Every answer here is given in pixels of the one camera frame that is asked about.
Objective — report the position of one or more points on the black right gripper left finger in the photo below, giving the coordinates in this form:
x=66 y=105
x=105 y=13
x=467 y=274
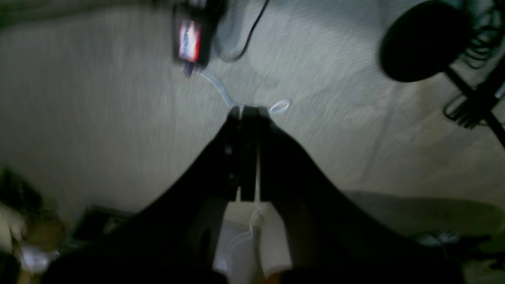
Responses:
x=174 y=239

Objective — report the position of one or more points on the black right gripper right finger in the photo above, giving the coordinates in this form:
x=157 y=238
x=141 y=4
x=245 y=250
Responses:
x=330 y=239

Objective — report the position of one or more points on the black round stool base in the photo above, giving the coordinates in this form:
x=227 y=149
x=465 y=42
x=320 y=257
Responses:
x=424 y=41

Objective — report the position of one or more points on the black box red label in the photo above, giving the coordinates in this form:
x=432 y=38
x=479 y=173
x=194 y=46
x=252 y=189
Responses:
x=194 y=25

